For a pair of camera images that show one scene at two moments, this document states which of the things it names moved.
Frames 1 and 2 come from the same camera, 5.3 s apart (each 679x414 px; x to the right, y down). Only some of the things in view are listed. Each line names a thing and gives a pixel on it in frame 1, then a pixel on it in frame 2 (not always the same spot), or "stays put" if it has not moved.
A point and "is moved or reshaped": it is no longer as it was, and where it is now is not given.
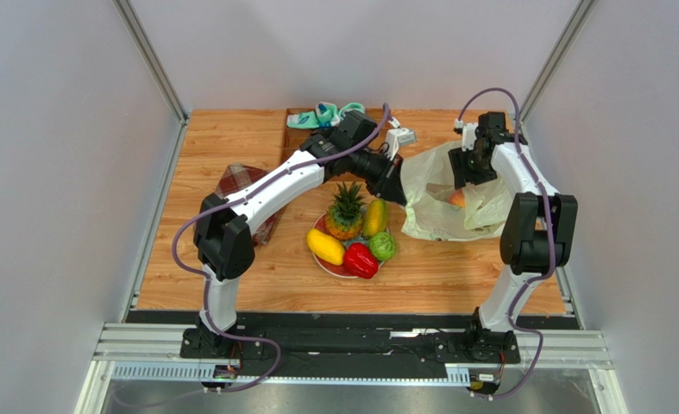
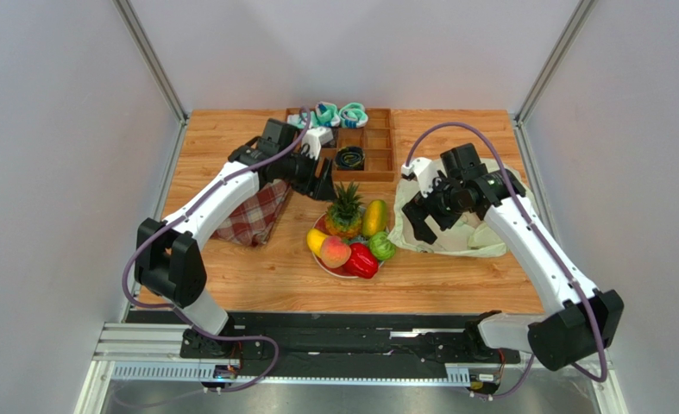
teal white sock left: (325, 116) stays put
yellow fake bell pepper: (325, 247) stays put
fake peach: (457, 197) is moved or reshaped
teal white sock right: (353, 106) stays put
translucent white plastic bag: (428, 176) is moved or reshaped
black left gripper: (389, 185) -> (324, 185)
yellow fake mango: (375, 217) stays put
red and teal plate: (334, 269) stays put
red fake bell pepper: (360, 261) stays put
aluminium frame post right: (578, 18) stays put
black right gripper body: (464, 170) -> (432, 203)
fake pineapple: (345, 215) stays put
